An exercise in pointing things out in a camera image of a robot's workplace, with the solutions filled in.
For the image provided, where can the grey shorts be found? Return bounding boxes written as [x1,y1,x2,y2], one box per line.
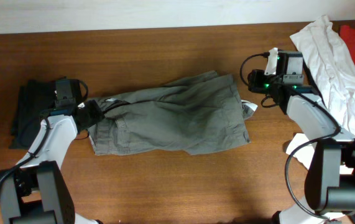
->
[88,71,257,156]

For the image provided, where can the folded black garment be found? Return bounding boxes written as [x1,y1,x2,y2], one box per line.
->
[9,80,56,149]

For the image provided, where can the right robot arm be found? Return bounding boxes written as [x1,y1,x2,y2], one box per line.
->
[247,70,355,223]

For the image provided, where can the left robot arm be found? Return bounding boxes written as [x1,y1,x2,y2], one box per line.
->
[0,100,104,223]

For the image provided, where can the white shirt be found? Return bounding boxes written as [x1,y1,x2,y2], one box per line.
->
[285,15,355,218]

